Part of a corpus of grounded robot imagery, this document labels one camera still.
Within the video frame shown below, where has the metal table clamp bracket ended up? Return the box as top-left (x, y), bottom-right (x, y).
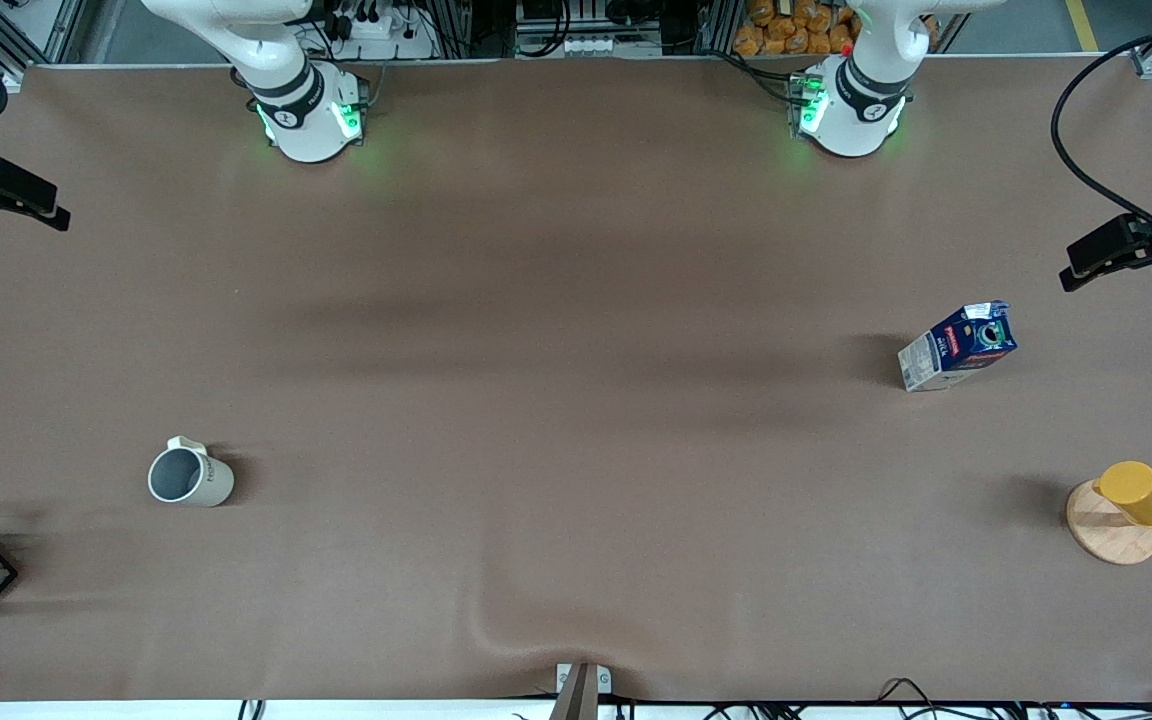
top-left (555, 662), bottom-right (613, 720)

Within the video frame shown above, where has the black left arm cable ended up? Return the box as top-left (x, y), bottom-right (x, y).
top-left (1050, 18), bottom-right (1152, 251)

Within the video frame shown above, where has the pile of orange bread toys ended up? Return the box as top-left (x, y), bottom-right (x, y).
top-left (733, 0), bottom-right (862, 57)

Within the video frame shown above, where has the blue white milk carton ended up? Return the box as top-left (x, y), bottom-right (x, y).
top-left (898, 300), bottom-right (1019, 393)

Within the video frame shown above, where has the brown table cover sheet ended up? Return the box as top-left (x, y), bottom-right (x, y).
top-left (0, 55), bottom-right (1152, 706)

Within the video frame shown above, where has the round wooden cup stand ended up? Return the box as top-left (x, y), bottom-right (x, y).
top-left (1066, 478), bottom-right (1152, 566)

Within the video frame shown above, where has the white power strip with plugs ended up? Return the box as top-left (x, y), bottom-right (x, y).
top-left (336, 8), bottom-right (437, 59)

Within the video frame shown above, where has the yellow plastic cup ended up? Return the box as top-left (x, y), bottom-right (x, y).
top-left (1093, 461), bottom-right (1152, 528)

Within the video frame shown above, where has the long white power strip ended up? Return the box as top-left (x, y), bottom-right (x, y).
top-left (534, 35), bottom-right (664, 58)

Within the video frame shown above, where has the white grey ceramic mug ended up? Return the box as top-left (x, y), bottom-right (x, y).
top-left (147, 436), bottom-right (235, 508)

